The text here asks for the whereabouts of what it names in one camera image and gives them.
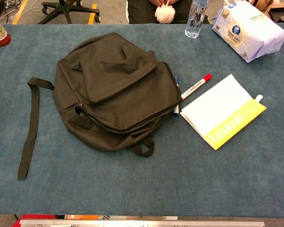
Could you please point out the black fabric backpack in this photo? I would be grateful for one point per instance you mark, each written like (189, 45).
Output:
(120, 94)

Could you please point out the white and yellow notebook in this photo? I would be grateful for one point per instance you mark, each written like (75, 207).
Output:
(215, 106)

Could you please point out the white marker with blue cap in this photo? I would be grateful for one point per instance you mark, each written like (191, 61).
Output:
(176, 112)

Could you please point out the white marker with red cap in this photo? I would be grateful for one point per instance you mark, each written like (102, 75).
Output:
(196, 87)

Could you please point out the blue felt table cloth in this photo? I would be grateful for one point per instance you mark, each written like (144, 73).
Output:
(156, 184)

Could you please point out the white crumpled plastic bag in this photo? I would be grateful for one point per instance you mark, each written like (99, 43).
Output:
(163, 14)

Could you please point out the seated person in dark clothes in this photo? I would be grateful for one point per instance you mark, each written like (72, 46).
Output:
(139, 11)

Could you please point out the clear plastic water bottle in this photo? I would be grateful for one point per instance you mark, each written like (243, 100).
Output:
(195, 16)

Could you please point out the white marker with black cap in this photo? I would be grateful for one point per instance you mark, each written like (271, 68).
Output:
(259, 97)

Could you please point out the black office chair base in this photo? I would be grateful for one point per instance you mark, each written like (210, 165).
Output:
(68, 9)

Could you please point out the white tissue pack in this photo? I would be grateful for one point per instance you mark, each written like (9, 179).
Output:
(248, 33)

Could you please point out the red object under table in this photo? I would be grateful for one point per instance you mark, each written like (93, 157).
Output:
(38, 217)

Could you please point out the red sauce bottle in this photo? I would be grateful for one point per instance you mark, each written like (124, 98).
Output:
(0, 35)

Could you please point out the aluminium profile rail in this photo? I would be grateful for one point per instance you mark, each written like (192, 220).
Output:
(142, 223)

